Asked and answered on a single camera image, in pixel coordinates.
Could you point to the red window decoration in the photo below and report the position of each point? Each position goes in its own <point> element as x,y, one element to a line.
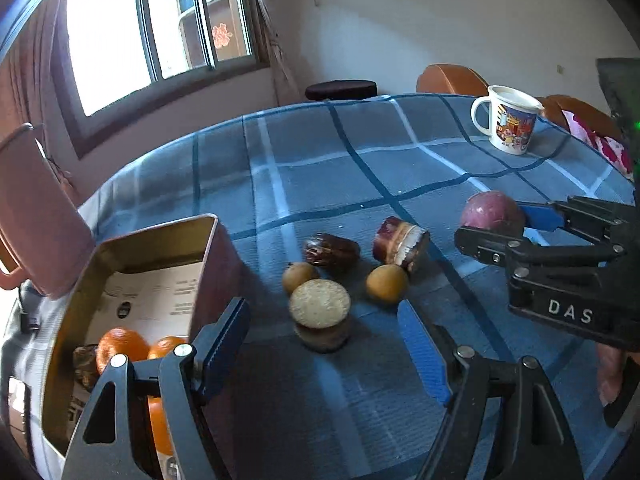
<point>221,36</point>

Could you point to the pink curtain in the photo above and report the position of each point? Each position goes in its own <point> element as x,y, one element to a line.
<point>30,90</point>

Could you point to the blue plaid tablecloth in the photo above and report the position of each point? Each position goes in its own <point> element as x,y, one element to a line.
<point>325,170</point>

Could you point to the pink electric kettle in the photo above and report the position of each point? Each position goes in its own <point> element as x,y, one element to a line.
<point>45,220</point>

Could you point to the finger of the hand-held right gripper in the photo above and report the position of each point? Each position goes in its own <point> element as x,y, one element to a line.
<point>542,217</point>
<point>480,245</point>

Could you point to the purple passion fruit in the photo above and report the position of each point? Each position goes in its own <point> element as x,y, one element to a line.
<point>492,212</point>

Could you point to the beige curtain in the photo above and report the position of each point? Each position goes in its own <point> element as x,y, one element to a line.
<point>272,35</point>

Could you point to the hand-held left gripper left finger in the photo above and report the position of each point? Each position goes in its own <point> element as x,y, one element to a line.
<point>225,345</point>

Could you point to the rectangular metal tin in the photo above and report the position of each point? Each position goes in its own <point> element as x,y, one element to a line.
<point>220,270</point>

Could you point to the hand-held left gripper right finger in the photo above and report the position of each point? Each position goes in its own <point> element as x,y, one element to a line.
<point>422,350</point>

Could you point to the white cartoon mug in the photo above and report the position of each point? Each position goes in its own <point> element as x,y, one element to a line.
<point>515,127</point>

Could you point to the orange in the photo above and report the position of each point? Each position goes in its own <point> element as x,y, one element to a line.
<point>159,425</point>
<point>121,347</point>
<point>165,346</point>

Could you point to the printed paper leaflet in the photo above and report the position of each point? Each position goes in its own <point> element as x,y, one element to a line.
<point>150,300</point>

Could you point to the brown longan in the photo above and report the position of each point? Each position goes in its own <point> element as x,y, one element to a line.
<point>387,284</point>
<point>297,277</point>

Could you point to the pink floral cloth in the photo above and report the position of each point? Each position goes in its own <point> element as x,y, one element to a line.
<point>612,152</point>

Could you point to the dark round stool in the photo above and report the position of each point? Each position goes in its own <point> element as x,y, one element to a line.
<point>340,90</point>

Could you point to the sliding glass window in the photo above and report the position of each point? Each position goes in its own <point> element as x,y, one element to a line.
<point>105,35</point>

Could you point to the black smartphone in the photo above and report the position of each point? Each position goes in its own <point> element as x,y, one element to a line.
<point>19,402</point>

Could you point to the person's right hand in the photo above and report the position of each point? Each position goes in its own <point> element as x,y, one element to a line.
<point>609,372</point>

